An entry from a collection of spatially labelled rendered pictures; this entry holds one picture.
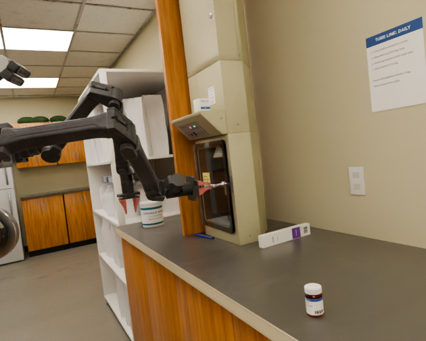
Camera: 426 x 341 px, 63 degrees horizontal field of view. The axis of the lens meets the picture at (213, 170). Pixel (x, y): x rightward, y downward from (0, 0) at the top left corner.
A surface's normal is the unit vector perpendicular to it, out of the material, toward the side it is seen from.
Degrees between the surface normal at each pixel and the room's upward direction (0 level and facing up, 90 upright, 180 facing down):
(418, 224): 90
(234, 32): 90
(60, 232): 90
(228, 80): 90
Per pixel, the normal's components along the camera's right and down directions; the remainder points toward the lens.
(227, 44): 0.55, -0.02
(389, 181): -0.88, 0.12
